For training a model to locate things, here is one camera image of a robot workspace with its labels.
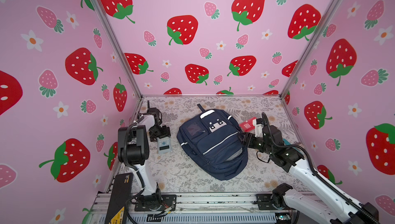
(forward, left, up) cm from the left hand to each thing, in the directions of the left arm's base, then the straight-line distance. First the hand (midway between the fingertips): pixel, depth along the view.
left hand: (164, 136), depth 98 cm
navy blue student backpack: (-5, -29, +7) cm, 30 cm away
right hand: (-10, -44, +19) cm, 48 cm away
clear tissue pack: (-6, -1, +1) cm, 6 cm away
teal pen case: (-3, -78, -1) cm, 78 cm away
